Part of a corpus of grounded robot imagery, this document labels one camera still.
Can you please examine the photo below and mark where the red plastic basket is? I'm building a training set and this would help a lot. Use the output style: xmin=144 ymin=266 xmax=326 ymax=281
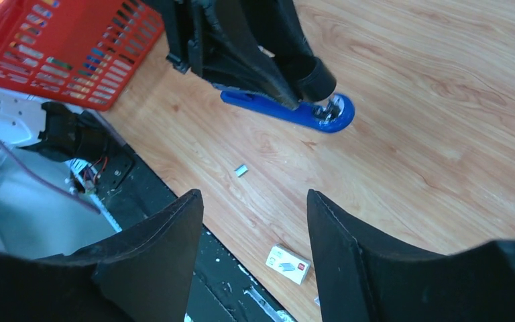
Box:
xmin=0 ymin=1 xmax=164 ymax=111

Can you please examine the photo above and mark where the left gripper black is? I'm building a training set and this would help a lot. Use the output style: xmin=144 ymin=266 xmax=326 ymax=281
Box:
xmin=145 ymin=0 xmax=302 ymax=110

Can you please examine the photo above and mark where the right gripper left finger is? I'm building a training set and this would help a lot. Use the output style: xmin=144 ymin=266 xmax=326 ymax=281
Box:
xmin=0 ymin=189 xmax=204 ymax=321

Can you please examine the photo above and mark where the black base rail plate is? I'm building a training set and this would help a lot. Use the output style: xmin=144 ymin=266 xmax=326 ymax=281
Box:
xmin=75 ymin=111 xmax=294 ymax=322

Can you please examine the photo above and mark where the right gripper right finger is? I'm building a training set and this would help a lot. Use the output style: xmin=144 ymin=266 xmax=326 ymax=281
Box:
xmin=306 ymin=190 xmax=515 ymax=321

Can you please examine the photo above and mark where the strip of metal staples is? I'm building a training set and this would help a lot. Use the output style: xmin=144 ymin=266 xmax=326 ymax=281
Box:
xmin=234 ymin=164 xmax=249 ymax=178

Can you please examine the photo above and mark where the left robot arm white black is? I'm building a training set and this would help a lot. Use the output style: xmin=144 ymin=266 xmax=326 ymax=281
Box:
xmin=0 ymin=1 xmax=313 ymax=162

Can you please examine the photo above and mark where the blue black stapler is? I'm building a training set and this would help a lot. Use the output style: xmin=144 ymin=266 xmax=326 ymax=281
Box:
xmin=219 ymin=1 xmax=355 ymax=133

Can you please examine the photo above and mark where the staple box with red mark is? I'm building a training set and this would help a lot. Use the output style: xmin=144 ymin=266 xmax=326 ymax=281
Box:
xmin=266 ymin=244 xmax=311 ymax=285

